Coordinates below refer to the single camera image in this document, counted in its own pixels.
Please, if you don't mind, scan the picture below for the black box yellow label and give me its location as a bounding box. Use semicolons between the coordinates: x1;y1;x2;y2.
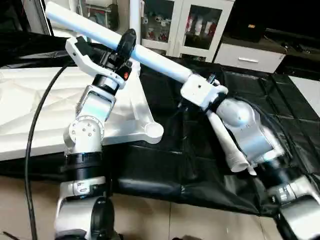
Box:
231;0;275;42

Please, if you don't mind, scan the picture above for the white glass-door cabinet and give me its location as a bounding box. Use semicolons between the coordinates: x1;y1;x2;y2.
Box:
140;0;236;59

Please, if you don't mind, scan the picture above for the white plastic table top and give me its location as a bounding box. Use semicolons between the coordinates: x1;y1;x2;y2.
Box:
0;64;165;162

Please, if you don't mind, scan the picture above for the white drawer unit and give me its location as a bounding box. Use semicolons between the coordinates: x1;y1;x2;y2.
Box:
213;42;287;74

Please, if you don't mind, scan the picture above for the white flat panel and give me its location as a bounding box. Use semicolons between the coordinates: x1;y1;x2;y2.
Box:
290;75;320;103

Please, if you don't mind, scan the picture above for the black mat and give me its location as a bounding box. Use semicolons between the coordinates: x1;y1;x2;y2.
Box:
0;31;320;217

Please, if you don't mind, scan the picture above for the dark storage box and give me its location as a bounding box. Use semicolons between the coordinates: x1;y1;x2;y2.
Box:
85;0;121;31

